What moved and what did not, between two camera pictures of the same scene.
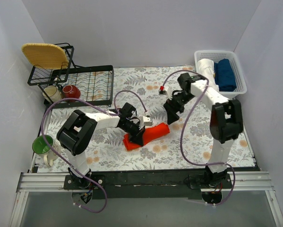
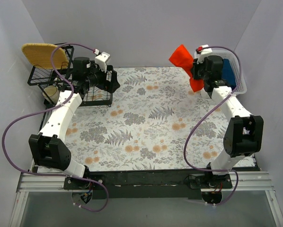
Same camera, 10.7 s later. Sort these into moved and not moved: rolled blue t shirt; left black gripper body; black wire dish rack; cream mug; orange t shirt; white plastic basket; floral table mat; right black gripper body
Moved: left black gripper body; right black gripper body; orange t shirt
Not moved: floral table mat; white plastic basket; rolled blue t shirt; black wire dish rack; cream mug
